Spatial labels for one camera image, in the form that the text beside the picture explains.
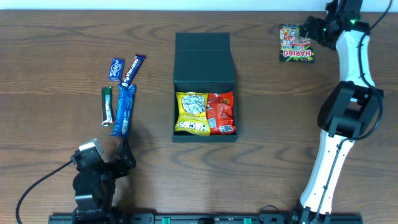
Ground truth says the yellow Hacks candy bag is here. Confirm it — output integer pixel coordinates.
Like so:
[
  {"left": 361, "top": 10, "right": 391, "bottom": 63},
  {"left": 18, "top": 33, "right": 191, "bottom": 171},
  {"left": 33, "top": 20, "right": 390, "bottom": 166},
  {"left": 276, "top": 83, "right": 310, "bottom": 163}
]
[{"left": 174, "top": 92, "right": 211, "bottom": 136}]

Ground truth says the purple Dairy Milk bar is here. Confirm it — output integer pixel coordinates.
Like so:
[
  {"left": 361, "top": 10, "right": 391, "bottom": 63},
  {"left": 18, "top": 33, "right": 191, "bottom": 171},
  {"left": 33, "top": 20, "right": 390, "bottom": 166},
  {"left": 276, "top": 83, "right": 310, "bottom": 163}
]
[{"left": 119, "top": 54, "right": 146, "bottom": 89}]

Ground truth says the blue Eclipse mint pack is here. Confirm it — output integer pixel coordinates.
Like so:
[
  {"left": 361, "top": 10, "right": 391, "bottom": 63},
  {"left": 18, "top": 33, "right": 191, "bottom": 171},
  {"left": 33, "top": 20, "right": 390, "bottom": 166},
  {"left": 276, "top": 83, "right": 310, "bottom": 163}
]
[{"left": 108, "top": 58, "right": 124, "bottom": 82}]

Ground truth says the black open gift box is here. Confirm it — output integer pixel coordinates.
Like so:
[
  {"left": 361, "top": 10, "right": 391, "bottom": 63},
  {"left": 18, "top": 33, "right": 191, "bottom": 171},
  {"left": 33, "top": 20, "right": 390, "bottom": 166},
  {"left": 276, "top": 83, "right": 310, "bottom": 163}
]
[{"left": 172, "top": 33, "right": 238, "bottom": 142}]

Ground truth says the green chocolate bar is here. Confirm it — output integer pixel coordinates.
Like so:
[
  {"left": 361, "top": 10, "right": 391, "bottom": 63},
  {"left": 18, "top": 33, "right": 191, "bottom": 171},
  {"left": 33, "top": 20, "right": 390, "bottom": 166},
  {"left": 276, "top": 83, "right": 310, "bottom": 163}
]
[{"left": 101, "top": 86, "right": 114, "bottom": 126}]

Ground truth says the Haribo gummy bag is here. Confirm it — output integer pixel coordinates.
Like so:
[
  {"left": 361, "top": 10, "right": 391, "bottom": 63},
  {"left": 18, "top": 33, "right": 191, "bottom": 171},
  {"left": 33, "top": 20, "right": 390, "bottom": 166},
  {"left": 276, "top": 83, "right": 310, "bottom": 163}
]
[{"left": 279, "top": 24, "right": 315, "bottom": 63}]

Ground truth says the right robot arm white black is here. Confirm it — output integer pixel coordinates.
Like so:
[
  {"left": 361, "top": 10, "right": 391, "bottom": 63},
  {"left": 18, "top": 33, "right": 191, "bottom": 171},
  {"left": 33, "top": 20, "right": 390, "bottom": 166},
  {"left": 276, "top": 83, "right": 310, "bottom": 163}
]
[{"left": 291, "top": 16, "right": 383, "bottom": 223}]

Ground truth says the red Hacks candy bag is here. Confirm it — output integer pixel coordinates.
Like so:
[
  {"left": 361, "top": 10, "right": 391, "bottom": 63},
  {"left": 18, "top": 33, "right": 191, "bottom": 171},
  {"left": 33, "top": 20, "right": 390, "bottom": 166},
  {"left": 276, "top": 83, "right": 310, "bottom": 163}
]
[{"left": 206, "top": 91, "right": 236, "bottom": 135}]

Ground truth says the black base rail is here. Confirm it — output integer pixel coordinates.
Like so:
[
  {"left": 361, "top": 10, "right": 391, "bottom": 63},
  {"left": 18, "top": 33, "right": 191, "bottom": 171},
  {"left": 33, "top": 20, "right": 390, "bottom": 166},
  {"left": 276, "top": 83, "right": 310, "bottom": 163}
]
[{"left": 48, "top": 212, "right": 364, "bottom": 224}]

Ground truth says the blue Oreo cookie pack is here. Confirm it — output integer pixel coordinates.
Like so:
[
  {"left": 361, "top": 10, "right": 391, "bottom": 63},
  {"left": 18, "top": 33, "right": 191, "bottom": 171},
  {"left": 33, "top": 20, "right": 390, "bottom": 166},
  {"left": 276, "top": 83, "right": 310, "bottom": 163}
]
[{"left": 111, "top": 85, "right": 136, "bottom": 138}]

